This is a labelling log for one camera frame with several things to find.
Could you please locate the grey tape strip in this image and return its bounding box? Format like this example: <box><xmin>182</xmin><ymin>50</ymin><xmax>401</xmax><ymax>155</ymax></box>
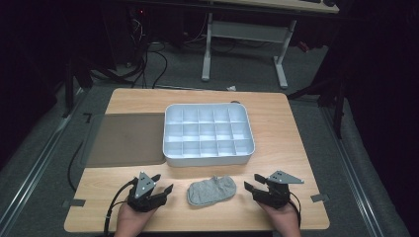
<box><xmin>62</xmin><ymin>198</ymin><xmax>87</xmax><ymax>208</ymax></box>
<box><xmin>310</xmin><ymin>193</ymin><xmax>331</xmax><ymax>203</ymax></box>

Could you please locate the grey sock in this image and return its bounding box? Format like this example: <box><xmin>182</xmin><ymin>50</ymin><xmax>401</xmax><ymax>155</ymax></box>
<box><xmin>186</xmin><ymin>175</ymin><xmax>237</xmax><ymax>207</ymax></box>

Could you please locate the grey-brown mat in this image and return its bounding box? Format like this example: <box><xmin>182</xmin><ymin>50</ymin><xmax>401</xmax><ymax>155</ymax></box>
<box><xmin>77</xmin><ymin>113</ymin><xmax>167</xmax><ymax>169</ymax></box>

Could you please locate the person's left hand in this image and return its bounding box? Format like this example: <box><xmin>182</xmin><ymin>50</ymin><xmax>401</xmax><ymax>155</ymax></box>
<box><xmin>114</xmin><ymin>200</ymin><xmax>158</xmax><ymax>237</ymax></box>

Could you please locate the white compartment storage box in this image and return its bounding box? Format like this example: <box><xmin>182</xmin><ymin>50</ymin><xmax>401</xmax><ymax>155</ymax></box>
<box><xmin>162</xmin><ymin>103</ymin><xmax>256</xmax><ymax>168</ymax></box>

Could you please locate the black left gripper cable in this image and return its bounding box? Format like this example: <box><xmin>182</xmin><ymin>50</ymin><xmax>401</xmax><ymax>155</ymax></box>
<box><xmin>103</xmin><ymin>179</ymin><xmax>138</xmax><ymax>237</ymax></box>

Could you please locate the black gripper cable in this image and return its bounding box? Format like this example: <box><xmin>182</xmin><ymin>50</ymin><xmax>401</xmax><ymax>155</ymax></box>
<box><xmin>287</xmin><ymin>192</ymin><xmax>302</xmax><ymax>229</ymax></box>
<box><xmin>103</xmin><ymin>179</ymin><xmax>138</xmax><ymax>237</ymax></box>

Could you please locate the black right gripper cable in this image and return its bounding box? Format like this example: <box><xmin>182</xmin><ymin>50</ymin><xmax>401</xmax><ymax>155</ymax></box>
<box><xmin>287</xmin><ymin>192</ymin><xmax>302</xmax><ymax>229</ymax></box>

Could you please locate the black floor cable bundle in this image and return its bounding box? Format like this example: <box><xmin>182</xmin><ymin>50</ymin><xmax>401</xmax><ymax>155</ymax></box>
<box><xmin>88</xmin><ymin>8</ymin><xmax>169</xmax><ymax>90</ymax></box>

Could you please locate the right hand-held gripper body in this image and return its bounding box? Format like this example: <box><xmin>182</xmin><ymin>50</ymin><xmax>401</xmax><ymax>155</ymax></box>
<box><xmin>251</xmin><ymin>170</ymin><xmax>304</xmax><ymax>210</ymax></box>

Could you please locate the person's right hand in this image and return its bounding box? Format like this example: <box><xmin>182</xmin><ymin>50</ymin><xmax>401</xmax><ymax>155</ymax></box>
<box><xmin>257</xmin><ymin>200</ymin><xmax>302</xmax><ymax>237</ymax></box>

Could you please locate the black metal stand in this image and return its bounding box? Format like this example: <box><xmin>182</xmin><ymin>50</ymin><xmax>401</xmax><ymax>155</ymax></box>
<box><xmin>61</xmin><ymin>55</ymin><xmax>132</xmax><ymax>119</ymax></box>
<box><xmin>286</xmin><ymin>55</ymin><xmax>350</xmax><ymax>140</ymax></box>

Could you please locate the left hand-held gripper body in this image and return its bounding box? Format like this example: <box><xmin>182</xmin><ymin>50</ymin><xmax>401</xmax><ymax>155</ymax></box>
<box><xmin>126</xmin><ymin>171</ymin><xmax>168</xmax><ymax>213</ymax></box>

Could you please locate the white-framed desk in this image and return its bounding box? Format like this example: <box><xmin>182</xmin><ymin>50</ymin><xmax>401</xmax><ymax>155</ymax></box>
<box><xmin>201</xmin><ymin>0</ymin><xmax>340</xmax><ymax>90</ymax></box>

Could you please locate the metal floor rail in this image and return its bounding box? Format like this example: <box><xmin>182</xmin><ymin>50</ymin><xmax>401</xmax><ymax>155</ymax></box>
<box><xmin>0</xmin><ymin>86</ymin><xmax>87</xmax><ymax>231</ymax></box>
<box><xmin>320</xmin><ymin>105</ymin><xmax>386</xmax><ymax>237</ymax></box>

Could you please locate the black thin cable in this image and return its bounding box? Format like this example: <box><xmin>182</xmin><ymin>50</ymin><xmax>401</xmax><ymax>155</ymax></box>
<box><xmin>67</xmin><ymin>140</ymin><xmax>85</xmax><ymax>193</ymax></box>

